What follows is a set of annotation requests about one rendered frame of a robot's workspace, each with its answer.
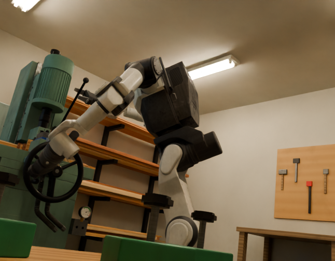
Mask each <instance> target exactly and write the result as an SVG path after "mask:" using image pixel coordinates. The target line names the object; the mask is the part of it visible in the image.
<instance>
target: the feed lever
mask: <svg viewBox="0 0 335 261"><path fill-rule="evenodd" d="M88 82H89V79H88V78H86V77H85V78H84V79H83V84H82V86H81V88H80V89H79V91H78V93H77V95H76V96H75V98H74V100H73V102H72V104H71V105H70V107H69V109H68V111H67V113H66V114H65V116H64V118H63V120H62V121H61V123H62V122H63V121H65V119H66V117H67V115H68V114H69V112H70V110H71V108H72V107H73V105H74V103H75V101H76V99H77V97H78V96H79V94H80V92H81V91H82V89H83V87H84V86H85V84H86V83H88ZM56 127H57V126H54V127H53V128H52V131H53V130H54V129H55V128H56Z"/></svg>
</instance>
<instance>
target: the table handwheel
mask: <svg viewBox="0 0 335 261"><path fill-rule="evenodd" d="M49 142H50V141H46V142H43V143H41V144H39V145H37V146H36V147H35V148H34V149H33V150H32V151H31V152H30V153H29V154H28V156H27V157H26V159H25V162H24V165H23V180H24V183H25V186H26V188H27V189H28V191H29V192H30V193H31V194H32V195H33V196H34V197H35V198H37V199H39V200H41V201H43V202H47V203H58V202H62V201H65V200H67V199H69V198H70V197H72V196H73V195H74V194H75V193H76V192H77V190H78V189H79V187H80V185H81V183H82V180H83V173H84V169H83V163H82V159H81V157H80V155H79V154H78V153H76V154H75V155H74V158H75V161H73V162H71V163H69V164H67V165H64V166H62V167H61V166H57V167H56V168H54V170H53V171H51V172H49V173H47V174H45V176H49V177H51V178H52V182H51V191H50V196H45V195H43V194H41V193H40V192H39V191H38V190H37V189H36V188H35V187H34V186H33V184H32V183H31V178H30V175H29V174H28V173H27V171H28V168H29V167H30V165H31V162H32V160H33V158H36V159H39V156H38V155H37V153H38V152H39V151H41V150H43V149H44V147H45V146H46V145H47V144H48V143H49ZM75 164H77V167H78V176H77V180H76V182H75V184H74V186H73V187H72V189H71V190H70V191H68V192H67V193H66V194H64V195H61V196H58V197H54V187H55V181H56V178H58V177H60V176H61V175H62V173H63V170H64V169H66V168H68V167H70V166H73V165H75Z"/></svg>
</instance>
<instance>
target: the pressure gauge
mask: <svg viewBox="0 0 335 261"><path fill-rule="evenodd" d="M86 212H87V213H86ZM78 214H79V216H80V217H81V218H80V221H81V222H83V218H85V219H86V218H88V217H89V216H90V215H91V208H90V207H88V206H82V207H81V208H80V209H79V211H78Z"/></svg>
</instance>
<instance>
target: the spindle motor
mask: <svg viewBox="0 0 335 261"><path fill-rule="evenodd" d="M74 68H75V65H74V63H73V61H72V60H70V59H69V58H67V57H65V56H62V55H59V54H48V55H47V56H46V57H45V59H44V63H43V66H42V69H41V73H40V76H39V80H38V83H37V87H36V90H35V94H34V97H33V101H32V106H34V107H35V108H37V109H39V110H41V111H42V109H41V108H42V107H48V108H51V109H52V110H53V111H52V113H62V112H63V110H64V106H65V102H66V98H67V94H68V90H69V86H70V83H71V79H72V75H73V72H74Z"/></svg>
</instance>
